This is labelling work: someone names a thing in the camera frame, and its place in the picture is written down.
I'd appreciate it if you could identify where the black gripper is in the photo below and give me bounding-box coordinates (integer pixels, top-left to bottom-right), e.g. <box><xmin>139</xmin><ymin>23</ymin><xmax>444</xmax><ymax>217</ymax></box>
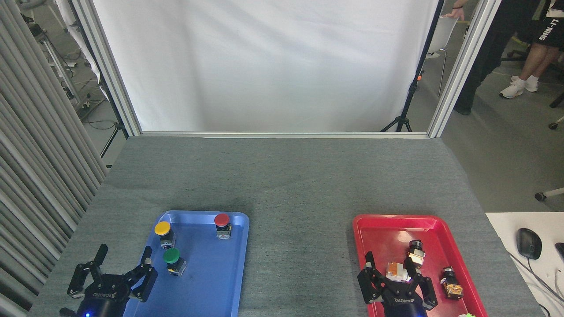
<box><xmin>67</xmin><ymin>244</ymin><xmax>158</xmax><ymax>317</ymax></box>
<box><xmin>357</xmin><ymin>252</ymin><xmax>438</xmax><ymax>317</ymax></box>

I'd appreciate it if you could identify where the green push button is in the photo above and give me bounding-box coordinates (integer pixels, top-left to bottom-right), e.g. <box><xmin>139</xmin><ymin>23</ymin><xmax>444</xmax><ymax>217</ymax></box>
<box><xmin>163</xmin><ymin>247</ymin><xmax>187</xmax><ymax>277</ymax></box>

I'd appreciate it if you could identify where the yellow push button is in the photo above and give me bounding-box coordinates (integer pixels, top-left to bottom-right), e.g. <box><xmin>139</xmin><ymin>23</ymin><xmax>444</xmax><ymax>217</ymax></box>
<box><xmin>154</xmin><ymin>221</ymin><xmax>176</xmax><ymax>250</ymax></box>

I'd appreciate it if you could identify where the red push button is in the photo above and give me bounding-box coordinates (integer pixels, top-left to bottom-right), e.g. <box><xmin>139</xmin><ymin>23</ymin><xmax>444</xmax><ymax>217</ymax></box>
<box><xmin>214</xmin><ymin>214</ymin><xmax>233</xmax><ymax>240</ymax></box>

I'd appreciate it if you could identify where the red plastic tray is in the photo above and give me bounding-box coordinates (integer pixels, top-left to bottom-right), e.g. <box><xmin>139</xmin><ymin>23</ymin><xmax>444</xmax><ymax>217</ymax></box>
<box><xmin>352</xmin><ymin>214</ymin><xmax>489</xmax><ymax>317</ymax></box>

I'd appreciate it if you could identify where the blue plastic tray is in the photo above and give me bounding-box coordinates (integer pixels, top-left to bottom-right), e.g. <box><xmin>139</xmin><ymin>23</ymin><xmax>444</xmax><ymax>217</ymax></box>
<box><xmin>118</xmin><ymin>210</ymin><xmax>250</xmax><ymax>317</ymax></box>

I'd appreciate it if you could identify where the white desk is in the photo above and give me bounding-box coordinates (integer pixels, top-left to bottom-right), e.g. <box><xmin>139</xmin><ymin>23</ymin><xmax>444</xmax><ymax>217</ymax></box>
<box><xmin>485</xmin><ymin>212</ymin><xmax>564</xmax><ymax>317</ymax></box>

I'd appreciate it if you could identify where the grey pleated curtain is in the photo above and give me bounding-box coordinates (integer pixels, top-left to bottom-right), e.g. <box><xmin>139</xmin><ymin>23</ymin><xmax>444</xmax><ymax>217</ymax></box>
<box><xmin>0</xmin><ymin>0</ymin><xmax>108</xmax><ymax>317</ymax></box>

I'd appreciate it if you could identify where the black computer mouse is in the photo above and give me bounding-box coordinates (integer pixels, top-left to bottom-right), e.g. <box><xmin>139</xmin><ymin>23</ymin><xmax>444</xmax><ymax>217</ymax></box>
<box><xmin>516</xmin><ymin>228</ymin><xmax>542</xmax><ymax>260</ymax></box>

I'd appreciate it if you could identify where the white chair leg with castor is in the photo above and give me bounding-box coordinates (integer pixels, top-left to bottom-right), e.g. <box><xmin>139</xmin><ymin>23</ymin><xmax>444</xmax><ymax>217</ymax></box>
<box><xmin>534</xmin><ymin>187</ymin><xmax>564</xmax><ymax>202</ymax></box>

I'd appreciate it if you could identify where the white hanging cloth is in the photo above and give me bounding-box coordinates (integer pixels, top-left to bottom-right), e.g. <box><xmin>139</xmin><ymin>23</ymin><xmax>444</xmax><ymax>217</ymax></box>
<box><xmin>57</xmin><ymin>0</ymin><xmax>104</xmax><ymax>95</ymax></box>

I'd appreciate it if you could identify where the person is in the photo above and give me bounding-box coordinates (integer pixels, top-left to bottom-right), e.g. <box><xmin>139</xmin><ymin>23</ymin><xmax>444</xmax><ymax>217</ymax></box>
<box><xmin>499</xmin><ymin>0</ymin><xmax>564</xmax><ymax>99</ymax></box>
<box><xmin>454</xmin><ymin>0</ymin><xmax>547</xmax><ymax>116</ymax></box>

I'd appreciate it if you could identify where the white chair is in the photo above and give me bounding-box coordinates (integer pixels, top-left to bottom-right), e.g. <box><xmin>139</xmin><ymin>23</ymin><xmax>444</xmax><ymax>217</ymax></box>
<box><xmin>425</xmin><ymin>15</ymin><xmax>459</xmax><ymax>97</ymax></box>

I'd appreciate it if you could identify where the white backdrop cloth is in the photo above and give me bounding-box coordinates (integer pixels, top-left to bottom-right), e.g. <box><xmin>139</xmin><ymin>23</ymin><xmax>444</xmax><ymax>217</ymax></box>
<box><xmin>93</xmin><ymin>0</ymin><xmax>441</xmax><ymax>133</ymax></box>

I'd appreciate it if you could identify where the orange and white switch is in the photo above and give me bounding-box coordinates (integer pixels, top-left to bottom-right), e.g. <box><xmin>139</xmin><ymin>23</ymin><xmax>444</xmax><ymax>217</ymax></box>
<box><xmin>386</xmin><ymin>262</ymin><xmax>410</xmax><ymax>282</ymax></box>

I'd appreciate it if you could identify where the black and white switch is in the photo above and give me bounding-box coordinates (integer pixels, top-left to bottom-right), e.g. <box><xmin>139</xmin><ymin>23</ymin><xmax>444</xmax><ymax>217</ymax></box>
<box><xmin>406</xmin><ymin>240</ymin><xmax>426</xmax><ymax>268</ymax></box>

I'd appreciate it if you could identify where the black and orange switch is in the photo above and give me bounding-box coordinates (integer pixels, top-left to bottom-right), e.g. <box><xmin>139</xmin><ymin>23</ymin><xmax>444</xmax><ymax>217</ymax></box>
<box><xmin>441</xmin><ymin>266</ymin><xmax>464</xmax><ymax>300</ymax></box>

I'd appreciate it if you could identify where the black mouse cable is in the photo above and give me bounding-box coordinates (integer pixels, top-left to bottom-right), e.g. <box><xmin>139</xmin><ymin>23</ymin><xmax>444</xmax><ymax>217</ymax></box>
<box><xmin>507</xmin><ymin>251</ymin><xmax>564</xmax><ymax>304</ymax></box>

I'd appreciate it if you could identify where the silver aluminium rail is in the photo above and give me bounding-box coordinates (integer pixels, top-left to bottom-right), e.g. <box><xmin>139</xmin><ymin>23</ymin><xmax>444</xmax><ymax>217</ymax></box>
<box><xmin>141</xmin><ymin>131</ymin><xmax>430</xmax><ymax>139</ymax></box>

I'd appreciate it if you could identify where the silver aluminium post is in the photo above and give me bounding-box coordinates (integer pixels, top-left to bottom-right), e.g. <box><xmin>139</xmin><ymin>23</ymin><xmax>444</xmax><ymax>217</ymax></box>
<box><xmin>427</xmin><ymin>0</ymin><xmax>503</xmax><ymax>138</ymax></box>
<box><xmin>73</xmin><ymin>0</ymin><xmax>141</xmax><ymax>136</ymax></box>

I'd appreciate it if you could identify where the metal frame stand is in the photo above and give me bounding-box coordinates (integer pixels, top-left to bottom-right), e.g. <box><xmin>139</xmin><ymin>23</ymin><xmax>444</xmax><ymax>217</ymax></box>
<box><xmin>26</xmin><ymin>18</ymin><xmax>91</xmax><ymax>111</ymax></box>

